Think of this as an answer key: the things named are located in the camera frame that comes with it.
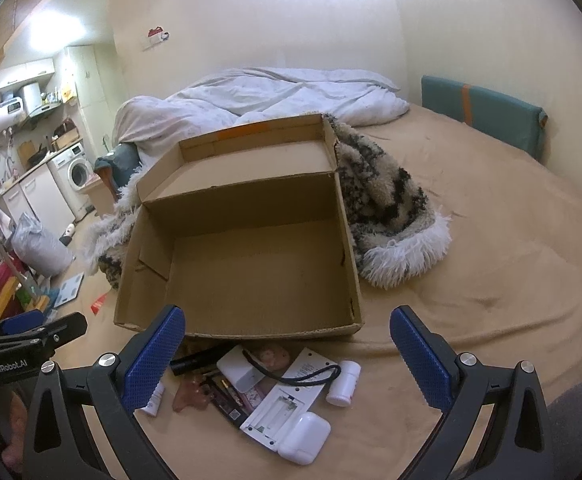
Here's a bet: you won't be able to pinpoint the white pill bottle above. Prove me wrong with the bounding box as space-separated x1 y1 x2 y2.
325 360 362 407

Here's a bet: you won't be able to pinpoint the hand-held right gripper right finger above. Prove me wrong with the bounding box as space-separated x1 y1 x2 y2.
390 305 552 480

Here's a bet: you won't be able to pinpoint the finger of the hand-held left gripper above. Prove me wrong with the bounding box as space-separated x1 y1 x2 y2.
0 312 88 358
0 310 47 336

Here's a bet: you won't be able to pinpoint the person's grey clothed leg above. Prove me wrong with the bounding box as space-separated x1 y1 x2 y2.
546 377 582 480

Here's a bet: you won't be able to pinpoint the clear pink massage comb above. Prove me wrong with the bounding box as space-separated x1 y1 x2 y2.
172 377 212 411

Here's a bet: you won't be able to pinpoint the white washing machine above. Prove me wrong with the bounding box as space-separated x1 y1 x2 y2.
50 142 94 206

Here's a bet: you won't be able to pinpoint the fluffy patterned blanket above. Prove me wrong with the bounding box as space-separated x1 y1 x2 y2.
78 112 452 291

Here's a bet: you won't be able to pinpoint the black flashlight with strap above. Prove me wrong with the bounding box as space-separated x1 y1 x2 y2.
170 344 343 387

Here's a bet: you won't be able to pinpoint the teal cushion with orange stripe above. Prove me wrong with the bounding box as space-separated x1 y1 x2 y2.
421 75 549 163

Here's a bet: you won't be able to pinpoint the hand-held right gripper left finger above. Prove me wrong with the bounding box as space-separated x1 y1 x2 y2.
24 304 187 480

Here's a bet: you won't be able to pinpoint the bathroom scale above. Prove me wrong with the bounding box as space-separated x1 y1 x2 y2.
51 272 86 308

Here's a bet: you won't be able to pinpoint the white remote control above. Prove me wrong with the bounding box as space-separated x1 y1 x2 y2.
240 347 339 446

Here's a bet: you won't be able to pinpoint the white cylindrical appliance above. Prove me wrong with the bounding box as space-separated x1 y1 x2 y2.
21 82 42 118

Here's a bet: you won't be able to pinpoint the white duvet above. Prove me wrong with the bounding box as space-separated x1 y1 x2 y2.
114 66 411 161

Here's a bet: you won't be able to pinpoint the white base cabinet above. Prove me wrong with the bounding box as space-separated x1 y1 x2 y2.
1 162 77 233

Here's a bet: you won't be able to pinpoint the white wall cabinet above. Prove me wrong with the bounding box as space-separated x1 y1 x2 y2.
0 57 56 92

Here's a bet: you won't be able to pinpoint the small cardboard box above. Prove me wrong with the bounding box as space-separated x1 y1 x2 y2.
51 125 79 151

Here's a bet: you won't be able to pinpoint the white earbud case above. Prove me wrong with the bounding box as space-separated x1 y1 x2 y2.
277 411 332 466

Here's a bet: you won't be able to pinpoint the teal pillow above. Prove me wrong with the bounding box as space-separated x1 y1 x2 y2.
94 142 142 196

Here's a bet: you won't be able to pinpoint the black box red labels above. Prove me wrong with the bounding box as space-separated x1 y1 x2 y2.
206 375 249 428

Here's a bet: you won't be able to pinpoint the person's left hand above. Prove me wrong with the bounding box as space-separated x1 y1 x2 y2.
0 387 29 476

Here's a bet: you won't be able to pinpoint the small white tube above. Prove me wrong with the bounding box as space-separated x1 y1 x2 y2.
138 380 166 417

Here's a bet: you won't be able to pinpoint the grey plastic bag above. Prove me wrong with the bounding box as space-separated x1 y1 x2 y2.
10 212 74 278

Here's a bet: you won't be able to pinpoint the white charger adapter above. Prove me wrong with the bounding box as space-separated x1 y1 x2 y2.
216 345 272 393

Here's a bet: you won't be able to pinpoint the beige bedside stand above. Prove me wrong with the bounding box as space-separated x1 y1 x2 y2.
78 177 117 218

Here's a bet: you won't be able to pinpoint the white water heater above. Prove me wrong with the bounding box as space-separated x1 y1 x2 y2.
0 100 27 141

